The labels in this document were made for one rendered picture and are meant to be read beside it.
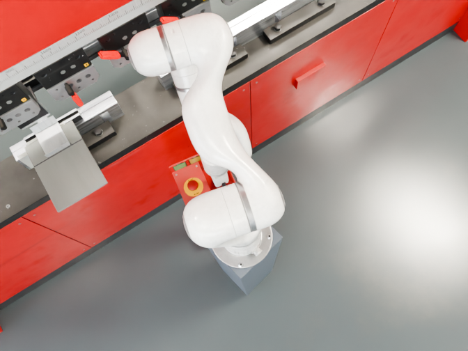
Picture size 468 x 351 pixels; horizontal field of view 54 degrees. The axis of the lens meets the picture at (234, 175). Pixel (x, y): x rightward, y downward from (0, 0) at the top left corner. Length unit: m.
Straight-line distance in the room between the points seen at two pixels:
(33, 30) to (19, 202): 0.71
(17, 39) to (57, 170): 0.50
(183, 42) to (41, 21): 0.39
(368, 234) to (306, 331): 0.59
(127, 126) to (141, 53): 0.74
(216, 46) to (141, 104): 0.79
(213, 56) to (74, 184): 0.75
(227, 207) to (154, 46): 0.37
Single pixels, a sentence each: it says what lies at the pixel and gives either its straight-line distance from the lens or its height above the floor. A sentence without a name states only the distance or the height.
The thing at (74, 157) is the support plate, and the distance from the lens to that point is 1.59.
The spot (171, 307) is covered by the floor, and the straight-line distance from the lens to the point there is 2.43.
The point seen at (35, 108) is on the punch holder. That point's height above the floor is 1.20.
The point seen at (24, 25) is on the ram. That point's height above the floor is 1.49.
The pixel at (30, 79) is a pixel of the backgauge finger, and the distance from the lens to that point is 1.75.
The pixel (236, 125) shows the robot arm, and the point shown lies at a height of 1.19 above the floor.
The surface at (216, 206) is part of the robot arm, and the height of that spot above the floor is 1.42.
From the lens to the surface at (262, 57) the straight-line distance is 1.78.
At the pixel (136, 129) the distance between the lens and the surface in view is 1.70.
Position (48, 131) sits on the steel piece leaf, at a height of 1.00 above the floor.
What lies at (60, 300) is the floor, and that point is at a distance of 2.59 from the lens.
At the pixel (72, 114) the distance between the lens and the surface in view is 1.67.
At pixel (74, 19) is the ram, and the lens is 1.28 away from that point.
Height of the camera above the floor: 2.39
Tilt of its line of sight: 72 degrees down
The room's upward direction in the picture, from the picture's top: 9 degrees counter-clockwise
